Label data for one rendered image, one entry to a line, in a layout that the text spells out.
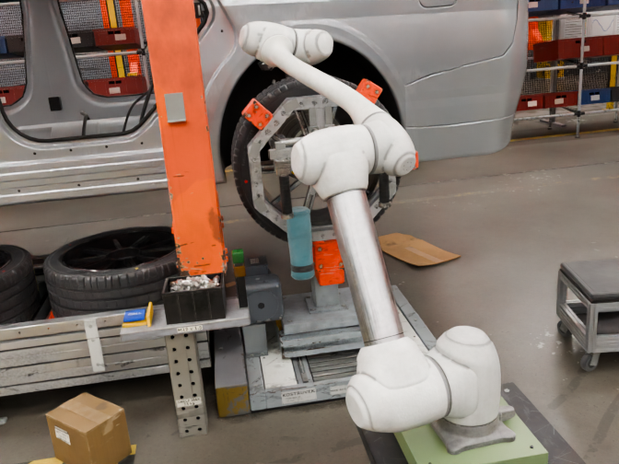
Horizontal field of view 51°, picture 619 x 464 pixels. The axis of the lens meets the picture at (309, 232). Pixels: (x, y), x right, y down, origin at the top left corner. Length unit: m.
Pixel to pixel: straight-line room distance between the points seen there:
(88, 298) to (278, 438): 0.91
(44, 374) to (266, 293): 0.89
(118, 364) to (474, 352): 1.48
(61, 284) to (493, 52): 2.04
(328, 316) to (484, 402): 1.15
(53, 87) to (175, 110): 2.43
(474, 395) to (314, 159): 0.68
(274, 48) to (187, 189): 0.60
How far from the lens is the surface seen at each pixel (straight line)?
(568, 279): 2.85
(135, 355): 2.61
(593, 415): 2.55
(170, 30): 2.22
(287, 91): 2.42
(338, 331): 2.71
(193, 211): 2.30
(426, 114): 2.92
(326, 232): 2.46
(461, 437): 1.72
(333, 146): 1.59
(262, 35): 2.02
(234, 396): 2.49
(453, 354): 1.61
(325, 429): 2.41
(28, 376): 2.71
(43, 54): 4.59
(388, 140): 1.66
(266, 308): 2.61
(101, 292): 2.64
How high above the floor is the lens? 1.38
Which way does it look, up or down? 18 degrees down
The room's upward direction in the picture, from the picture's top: 4 degrees counter-clockwise
